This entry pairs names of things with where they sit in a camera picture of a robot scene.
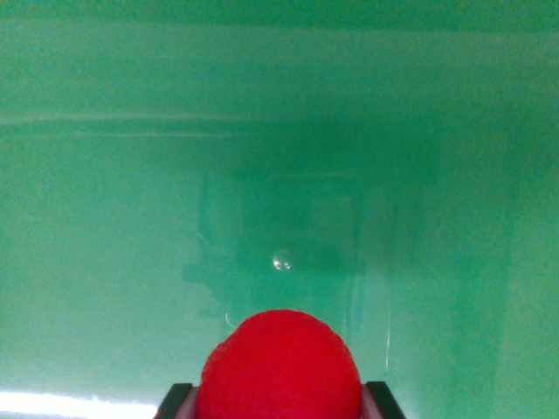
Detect green plastic bin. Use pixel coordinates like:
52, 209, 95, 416
0, 0, 559, 419

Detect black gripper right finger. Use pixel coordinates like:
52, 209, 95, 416
358, 381, 408, 419

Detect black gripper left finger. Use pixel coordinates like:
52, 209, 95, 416
152, 382, 202, 419

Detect red felt ball fruit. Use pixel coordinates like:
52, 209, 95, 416
195, 307, 363, 419

